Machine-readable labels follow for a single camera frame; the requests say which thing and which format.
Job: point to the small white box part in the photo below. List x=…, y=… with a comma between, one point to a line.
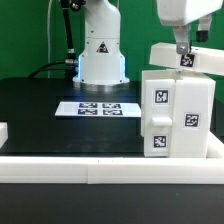
x=200, y=59

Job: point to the white cabinet door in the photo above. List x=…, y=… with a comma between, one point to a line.
x=157, y=116

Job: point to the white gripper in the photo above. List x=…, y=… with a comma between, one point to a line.
x=182, y=12

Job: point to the white U-shaped workspace fence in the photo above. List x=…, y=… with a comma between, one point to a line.
x=117, y=170

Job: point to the flat white marker base plate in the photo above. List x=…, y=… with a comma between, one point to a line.
x=98, y=109

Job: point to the white cabinet body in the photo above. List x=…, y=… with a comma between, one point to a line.
x=192, y=110

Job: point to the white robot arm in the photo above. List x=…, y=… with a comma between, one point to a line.
x=102, y=65

